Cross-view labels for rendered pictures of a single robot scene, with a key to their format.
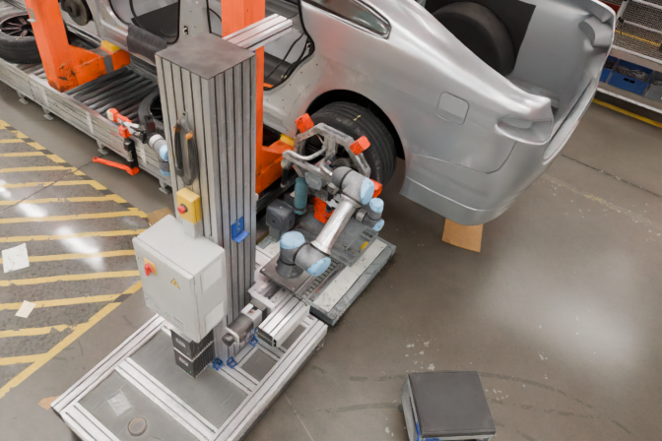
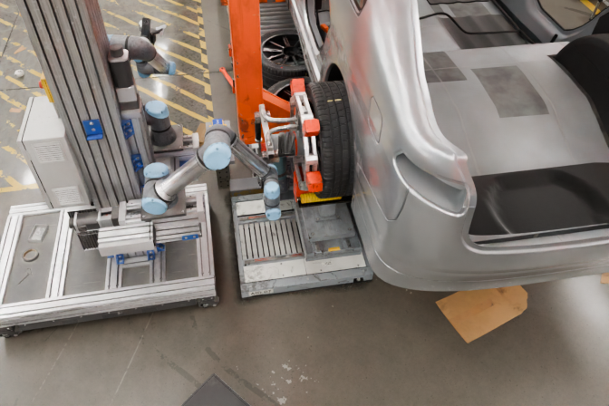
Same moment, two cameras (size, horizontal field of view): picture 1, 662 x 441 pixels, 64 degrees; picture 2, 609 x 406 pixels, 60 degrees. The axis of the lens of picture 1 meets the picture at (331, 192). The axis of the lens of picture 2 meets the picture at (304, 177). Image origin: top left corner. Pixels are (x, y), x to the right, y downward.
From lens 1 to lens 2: 2.02 m
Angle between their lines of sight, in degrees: 35
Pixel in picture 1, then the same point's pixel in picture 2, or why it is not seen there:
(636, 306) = not seen: outside the picture
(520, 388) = not seen: outside the picture
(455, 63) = (390, 64)
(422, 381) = (213, 388)
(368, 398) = (201, 375)
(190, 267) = (28, 134)
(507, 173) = (403, 231)
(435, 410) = not seen: outside the picture
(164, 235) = (47, 105)
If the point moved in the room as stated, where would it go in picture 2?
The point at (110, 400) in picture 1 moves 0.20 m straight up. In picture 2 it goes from (38, 227) to (27, 207)
